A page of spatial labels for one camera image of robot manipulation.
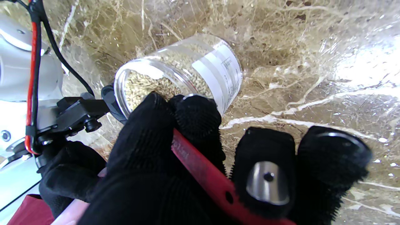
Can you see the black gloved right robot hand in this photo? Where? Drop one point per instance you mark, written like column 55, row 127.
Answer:
column 68, row 175

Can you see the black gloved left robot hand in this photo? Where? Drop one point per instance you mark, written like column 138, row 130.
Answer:
column 147, row 175

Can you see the red plastic spoon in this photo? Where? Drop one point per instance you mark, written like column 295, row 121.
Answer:
column 212, row 181

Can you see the clear grain jar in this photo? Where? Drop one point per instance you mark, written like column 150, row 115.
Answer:
column 187, row 72

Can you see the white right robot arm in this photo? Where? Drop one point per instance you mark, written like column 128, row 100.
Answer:
column 18, row 93

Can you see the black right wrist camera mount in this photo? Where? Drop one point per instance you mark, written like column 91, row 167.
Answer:
column 72, row 118

